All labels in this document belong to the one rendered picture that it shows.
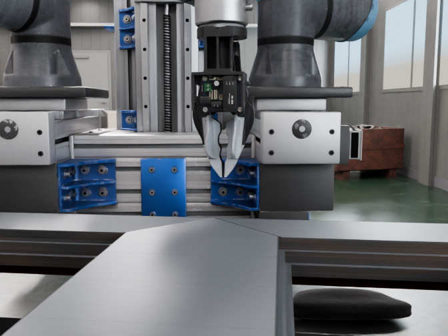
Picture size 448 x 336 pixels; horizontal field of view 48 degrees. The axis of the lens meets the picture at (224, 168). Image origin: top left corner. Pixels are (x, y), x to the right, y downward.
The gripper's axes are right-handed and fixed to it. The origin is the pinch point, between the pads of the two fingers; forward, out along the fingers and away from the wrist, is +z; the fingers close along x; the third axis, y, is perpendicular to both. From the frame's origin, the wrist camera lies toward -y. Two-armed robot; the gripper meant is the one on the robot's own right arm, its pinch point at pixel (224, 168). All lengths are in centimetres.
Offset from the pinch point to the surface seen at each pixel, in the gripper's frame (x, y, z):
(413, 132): 185, -637, 30
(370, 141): 125, -612, 40
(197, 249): -0.1, 23.7, 5.6
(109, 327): -3.0, 42.9, 5.5
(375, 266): 19.0, 18.9, 8.4
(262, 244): 6.6, 21.2, 5.6
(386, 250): 20.4, 18.0, 6.8
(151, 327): -0.1, 42.6, 5.6
